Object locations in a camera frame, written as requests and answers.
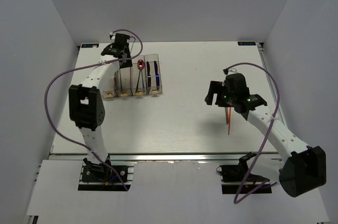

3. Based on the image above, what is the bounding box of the aluminium table edge rail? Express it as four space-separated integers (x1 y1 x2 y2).
48 152 281 162

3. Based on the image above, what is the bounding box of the black knife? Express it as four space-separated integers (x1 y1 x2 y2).
146 61 152 94

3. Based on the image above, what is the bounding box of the iridescent blue knife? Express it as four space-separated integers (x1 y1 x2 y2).
154 61 160 91

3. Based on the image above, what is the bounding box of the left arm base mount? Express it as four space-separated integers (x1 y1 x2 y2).
78 163 134 192

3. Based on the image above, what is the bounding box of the white front panel board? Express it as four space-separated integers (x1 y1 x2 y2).
27 161 328 223

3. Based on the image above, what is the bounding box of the orange chopstick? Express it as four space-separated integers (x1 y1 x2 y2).
226 107 230 125
228 107 231 135

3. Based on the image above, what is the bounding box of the blue label sticker left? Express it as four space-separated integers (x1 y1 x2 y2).
81 43 99 49

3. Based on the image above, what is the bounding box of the blue label sticker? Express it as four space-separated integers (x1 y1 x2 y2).
81 43 99 49
237 41 256 46

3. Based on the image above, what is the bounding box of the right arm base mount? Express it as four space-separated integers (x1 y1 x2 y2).
215 152 272 195

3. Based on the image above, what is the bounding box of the blue label sticker right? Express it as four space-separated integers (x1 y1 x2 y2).
237 41 256 46

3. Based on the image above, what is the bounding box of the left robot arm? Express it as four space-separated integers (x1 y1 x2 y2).
69 33 131 181

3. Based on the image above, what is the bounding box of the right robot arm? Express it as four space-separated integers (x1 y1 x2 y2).
205 73 326 198

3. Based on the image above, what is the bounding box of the iridescent rainbow spoon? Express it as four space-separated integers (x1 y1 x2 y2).
136 59 145 92

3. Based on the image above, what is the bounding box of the smoky clear container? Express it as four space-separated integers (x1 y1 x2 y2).
132 55 147 96
116 68 132 97
101 75 118 99
144 54 162 95

